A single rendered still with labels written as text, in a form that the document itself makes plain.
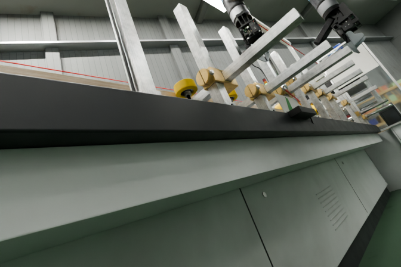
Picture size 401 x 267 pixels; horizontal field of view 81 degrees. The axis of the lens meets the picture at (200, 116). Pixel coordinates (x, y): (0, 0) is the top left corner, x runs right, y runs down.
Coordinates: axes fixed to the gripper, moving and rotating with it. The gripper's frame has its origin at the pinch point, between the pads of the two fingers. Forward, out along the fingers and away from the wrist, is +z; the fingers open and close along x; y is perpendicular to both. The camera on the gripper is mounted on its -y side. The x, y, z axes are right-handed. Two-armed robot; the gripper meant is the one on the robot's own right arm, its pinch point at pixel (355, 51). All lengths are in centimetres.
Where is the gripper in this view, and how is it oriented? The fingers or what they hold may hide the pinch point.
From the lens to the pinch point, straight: 112.0
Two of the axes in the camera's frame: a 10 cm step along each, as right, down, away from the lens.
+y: 6.4, -5.1, -5.7
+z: 3.5, 8.6, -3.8
